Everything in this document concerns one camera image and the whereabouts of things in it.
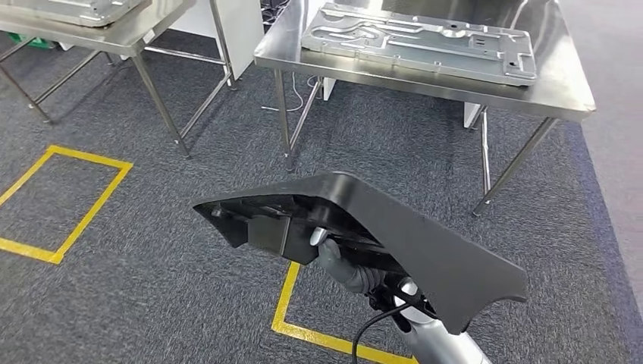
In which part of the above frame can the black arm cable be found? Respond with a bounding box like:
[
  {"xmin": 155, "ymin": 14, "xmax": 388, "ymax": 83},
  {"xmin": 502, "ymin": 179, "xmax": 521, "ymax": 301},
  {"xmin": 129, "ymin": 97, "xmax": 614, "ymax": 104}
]
[{"xmin": 350, "ymin": 301, "xmax": 428, "ymax": 364}]

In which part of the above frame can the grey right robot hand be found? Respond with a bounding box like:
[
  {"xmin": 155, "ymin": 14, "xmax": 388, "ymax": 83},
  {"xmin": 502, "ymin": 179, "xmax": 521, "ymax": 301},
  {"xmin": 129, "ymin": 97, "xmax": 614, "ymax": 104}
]
[{"xmin": 309, "ymin": 227, "xmax": 391, "ymax": 295}]

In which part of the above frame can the stamped grey metal panel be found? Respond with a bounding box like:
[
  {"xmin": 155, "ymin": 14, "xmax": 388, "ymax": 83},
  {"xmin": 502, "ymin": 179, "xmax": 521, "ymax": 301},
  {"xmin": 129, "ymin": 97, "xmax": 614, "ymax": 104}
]
[
  {"xmin": 300, "ymin": 2, "xmax": 538, "ymax": 87},
  {"xmin": 0, "ymin": 0, "xmax": 152, "ymax": 29}
]

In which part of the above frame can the green plastic bin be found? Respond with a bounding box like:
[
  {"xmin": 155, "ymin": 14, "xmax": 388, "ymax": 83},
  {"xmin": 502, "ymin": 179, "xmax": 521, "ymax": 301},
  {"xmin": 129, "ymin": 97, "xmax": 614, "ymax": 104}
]
[{"xmin": 7, "ymin": 32, "xmax": 56, "ymax": 50}]

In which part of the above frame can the black plastic frame part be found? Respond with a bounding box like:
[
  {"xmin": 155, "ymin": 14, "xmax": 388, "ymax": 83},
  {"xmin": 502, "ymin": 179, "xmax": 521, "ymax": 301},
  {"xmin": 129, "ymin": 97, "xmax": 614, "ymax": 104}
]
[{"xmin": 193, "ymin": 172, "xmax": 529, "ymax": 336}]

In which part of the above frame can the stainless steel workbench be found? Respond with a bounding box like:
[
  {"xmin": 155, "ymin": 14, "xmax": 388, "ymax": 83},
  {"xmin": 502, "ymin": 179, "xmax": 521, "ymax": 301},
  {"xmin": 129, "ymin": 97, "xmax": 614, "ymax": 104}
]
[{"xmin": 253, "ymin": 0, "xmax": 598, "ymax": 218}]

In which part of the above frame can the stainless steel table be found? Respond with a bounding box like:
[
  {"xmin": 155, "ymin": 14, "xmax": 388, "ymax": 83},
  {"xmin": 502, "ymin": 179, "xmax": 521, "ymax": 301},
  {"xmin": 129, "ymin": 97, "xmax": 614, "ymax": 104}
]
[{"xmin": 0, "ymin": 0, "xmax": 238, "ymax": 161}]

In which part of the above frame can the white floor cable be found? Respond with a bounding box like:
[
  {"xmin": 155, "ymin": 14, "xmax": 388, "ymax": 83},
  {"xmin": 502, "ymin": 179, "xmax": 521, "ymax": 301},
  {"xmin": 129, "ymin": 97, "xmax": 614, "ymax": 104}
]
[{"xmin": 261, "ymin": 72, "xmax": 322, "ymax": 114}]

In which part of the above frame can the white partition panel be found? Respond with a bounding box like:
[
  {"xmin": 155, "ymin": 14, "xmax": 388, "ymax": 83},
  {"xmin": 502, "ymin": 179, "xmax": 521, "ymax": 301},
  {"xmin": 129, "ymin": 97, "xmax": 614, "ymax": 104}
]
[{"xmin": 171, "ymin": 0, "xmax": 265, "ymax": 83}]

